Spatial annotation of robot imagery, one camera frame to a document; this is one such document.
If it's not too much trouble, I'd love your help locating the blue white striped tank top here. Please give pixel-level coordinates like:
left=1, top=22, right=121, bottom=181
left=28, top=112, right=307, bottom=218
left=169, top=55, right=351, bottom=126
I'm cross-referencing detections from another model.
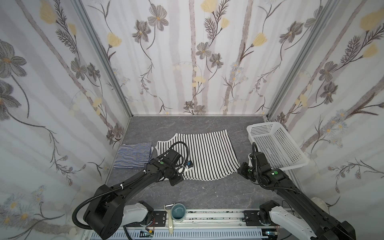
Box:
left=114, top=142, right=153, bottom=169

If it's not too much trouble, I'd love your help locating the black white striped tank top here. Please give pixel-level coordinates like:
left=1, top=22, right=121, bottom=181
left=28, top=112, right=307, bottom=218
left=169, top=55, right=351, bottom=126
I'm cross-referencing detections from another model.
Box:
left=155, top=130, right=240, bottom=182

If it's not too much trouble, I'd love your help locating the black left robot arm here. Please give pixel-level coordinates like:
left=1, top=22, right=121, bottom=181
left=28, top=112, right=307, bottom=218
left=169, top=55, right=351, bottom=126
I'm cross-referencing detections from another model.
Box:
left=72, top=149, right=193, bottom=240

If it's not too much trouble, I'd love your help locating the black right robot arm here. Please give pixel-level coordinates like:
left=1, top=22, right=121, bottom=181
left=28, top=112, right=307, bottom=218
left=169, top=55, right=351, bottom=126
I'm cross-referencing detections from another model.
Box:
left=238, top=152, right=357, bottom=240

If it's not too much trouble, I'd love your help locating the white plastic laundry basket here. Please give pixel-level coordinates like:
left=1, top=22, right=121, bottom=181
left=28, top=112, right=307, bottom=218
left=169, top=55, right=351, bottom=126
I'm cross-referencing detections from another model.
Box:
left=247, top=122, right=310, bottom=171

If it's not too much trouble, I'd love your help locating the cream vegetable peeler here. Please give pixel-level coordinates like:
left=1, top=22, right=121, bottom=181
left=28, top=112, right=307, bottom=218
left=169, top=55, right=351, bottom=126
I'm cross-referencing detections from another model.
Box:
left=164, top=203, right=175, bottom=235

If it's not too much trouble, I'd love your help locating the teal mug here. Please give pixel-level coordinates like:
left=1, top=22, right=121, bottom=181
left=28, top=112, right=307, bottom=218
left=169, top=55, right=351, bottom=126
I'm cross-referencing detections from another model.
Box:
left=171, top=203, right=187, bottom=223

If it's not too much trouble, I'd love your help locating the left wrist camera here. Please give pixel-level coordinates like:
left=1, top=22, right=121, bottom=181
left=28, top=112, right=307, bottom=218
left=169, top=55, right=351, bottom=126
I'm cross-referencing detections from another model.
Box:
left=178, top=160, right=194, bottom=174

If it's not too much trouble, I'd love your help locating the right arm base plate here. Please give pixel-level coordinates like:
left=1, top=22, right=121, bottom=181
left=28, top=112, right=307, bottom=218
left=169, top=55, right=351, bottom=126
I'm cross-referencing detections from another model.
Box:
left=242, top=210, right=279, bottom=227

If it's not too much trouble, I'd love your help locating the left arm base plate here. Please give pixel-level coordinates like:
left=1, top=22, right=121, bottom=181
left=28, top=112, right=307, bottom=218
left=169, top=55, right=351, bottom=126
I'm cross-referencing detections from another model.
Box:
left=129, top=211, right=168, bottom=228

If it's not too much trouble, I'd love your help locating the aluminium frame rail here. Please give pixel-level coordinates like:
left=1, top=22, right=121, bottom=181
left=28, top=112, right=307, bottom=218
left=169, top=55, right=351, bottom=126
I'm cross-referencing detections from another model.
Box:
left=80, top=208, right=331, bottom=232

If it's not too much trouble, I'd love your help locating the white vented cable duct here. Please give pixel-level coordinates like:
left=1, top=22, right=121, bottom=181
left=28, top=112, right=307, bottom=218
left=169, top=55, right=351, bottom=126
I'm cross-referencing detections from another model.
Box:
left=89, top=229, right=265, bottom=240

